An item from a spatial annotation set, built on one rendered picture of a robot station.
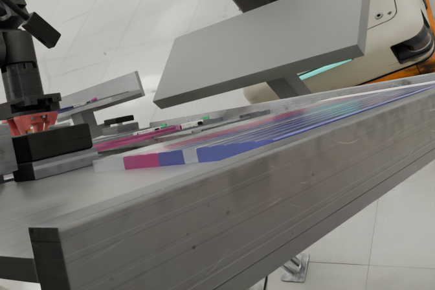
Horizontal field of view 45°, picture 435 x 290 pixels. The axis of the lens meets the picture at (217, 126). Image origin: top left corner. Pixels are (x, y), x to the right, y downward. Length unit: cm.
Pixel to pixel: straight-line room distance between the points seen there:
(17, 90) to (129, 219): 67
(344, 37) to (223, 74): 33
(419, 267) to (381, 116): 112
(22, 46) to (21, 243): 66
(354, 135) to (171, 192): 19
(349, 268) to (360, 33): 71
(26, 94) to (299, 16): 70
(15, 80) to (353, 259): 108
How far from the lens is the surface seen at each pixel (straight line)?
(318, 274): 163
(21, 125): 86
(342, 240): 164
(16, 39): 88
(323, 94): 90
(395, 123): 45
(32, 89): 87
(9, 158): 55
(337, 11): 126
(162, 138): 87
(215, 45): 144
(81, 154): 58
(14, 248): 24
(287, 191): 30
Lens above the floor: 134
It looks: 37 degrees down
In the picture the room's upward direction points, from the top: 47 degrees counter-clockwise
